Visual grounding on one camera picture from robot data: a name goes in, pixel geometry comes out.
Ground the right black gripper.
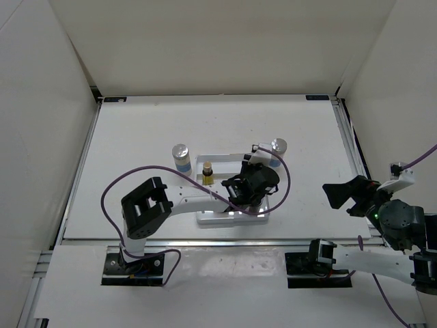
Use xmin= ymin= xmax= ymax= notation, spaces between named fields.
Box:
xmin=321 ymin=175 xmax=404 ymax=250

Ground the tall jar blue label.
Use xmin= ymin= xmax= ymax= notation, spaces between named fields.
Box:
xmin=171 ymin=143 xmax=192 ymax=176
xmin=270 ymin=138 xmax=287 ymax=168

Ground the small yellow bottle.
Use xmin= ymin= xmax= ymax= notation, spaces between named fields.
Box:
xmin=202 ymin=161 xmax=214 ymax=186

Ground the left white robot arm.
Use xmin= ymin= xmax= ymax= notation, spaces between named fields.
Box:
xmin=119 ymin=163 xmax=280 ymax=273

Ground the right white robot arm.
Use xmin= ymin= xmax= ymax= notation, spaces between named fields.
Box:
xmin=307 ymin=172 xmax=436 ymax=295

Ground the white divided organizer tray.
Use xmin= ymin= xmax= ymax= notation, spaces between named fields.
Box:
xmin=193 ymin=154 xmax=270 ymax=228

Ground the right aluminium rail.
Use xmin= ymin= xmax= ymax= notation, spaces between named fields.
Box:
xmin=333 ymin=100 xmax=384 ymax=238

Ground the aluminium rail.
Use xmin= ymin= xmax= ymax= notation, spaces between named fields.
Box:
xmin=48 ymin=98 xmax=102 ymax=251
xmin=146 ymin=237 xmax=315 ymax=249
xmin=333 ymin=100 xmax=384 ymax=238

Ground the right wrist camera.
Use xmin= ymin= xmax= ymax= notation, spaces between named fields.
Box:
xmin=377 ymin=162 xmax=416 ymax=193

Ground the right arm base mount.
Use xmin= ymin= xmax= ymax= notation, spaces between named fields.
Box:
xmin=285 ymin=239 xmax=352 ymax=289

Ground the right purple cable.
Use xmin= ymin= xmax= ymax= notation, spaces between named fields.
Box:
xmin=344 ymin=143 xmax=437 ymax=325

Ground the front aluminium rail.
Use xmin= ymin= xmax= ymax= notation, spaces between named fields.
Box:
xmin=146 ymin=237 xmax=315 ymax=249

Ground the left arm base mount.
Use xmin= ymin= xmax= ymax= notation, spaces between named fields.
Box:
xmin=101 ymin=250 xmax=165 ymax=287

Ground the left aluminium rail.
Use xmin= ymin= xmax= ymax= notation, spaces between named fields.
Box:
xmin=48 ymin=98 xmax=102 ymax=251

